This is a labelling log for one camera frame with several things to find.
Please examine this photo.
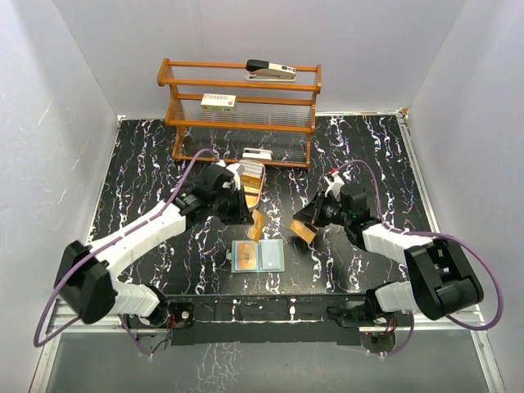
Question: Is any brown gold credit card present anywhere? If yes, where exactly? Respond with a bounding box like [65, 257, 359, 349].
[290, 219, 318, 244]

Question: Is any black grey stapler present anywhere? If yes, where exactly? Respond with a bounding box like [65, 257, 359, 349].
[245, 59, 296, 83]

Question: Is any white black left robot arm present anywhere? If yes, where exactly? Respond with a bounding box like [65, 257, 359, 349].
[55, 163, 254, 327]

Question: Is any wooden three-tier shelf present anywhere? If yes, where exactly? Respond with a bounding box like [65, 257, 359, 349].
[157, 58, 323, 169]

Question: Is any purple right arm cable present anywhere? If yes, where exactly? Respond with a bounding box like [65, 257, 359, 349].
[331, 159, 504, 356]

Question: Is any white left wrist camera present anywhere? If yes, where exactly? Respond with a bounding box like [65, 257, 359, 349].
[217, 160, 244, 190]

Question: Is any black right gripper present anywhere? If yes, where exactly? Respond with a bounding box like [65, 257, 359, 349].
[293, 191, 350, 228]

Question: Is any beige oval card tray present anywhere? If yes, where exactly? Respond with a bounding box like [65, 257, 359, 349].
[242, 176, 265, 211]

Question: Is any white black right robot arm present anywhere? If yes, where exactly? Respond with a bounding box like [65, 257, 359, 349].
[291, 184, 484, 325]

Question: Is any black front base bar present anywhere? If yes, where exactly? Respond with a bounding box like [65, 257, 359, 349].
[169, 294, 370, 346]

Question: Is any mint green card holder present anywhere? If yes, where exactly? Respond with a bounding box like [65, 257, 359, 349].
[226, 239, 285, 273]

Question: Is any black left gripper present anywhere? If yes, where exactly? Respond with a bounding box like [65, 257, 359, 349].
[210, 185, 254, 225]

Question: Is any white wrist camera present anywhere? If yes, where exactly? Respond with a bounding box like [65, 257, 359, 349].
[324, 169, 345, 200]
[217, 160, 244, 190]

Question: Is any orange VIP credit card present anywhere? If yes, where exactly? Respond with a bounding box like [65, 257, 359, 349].
[237, 242, 257, 271]

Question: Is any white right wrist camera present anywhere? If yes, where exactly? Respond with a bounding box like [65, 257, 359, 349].
[324, 169, 345, 200]

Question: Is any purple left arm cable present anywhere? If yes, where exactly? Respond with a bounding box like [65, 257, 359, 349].
[32, 147, 222, 356]

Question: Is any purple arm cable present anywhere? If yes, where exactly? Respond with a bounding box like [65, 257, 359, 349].
[32, 147, 222, 356]
[331, 159, 504, 356]

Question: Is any white red staples box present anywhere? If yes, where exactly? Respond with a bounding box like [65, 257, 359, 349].
[201, 93, 237, 113]

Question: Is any stack of credit cards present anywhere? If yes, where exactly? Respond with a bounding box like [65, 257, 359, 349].
[239, 160, 265, 189]

